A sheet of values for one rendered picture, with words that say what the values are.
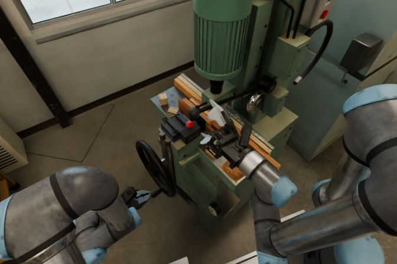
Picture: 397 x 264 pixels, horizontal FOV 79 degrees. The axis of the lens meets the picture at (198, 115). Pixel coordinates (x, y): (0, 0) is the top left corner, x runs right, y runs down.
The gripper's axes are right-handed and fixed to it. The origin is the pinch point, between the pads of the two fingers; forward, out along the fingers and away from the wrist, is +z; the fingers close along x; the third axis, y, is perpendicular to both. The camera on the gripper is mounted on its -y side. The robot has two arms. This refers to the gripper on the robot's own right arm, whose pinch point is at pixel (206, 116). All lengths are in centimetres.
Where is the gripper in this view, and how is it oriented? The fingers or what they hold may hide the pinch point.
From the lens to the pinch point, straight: 80.7
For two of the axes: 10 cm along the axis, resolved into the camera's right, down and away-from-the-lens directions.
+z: -6.4, -5.9, 5.0
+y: -7.5, 3.4, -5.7
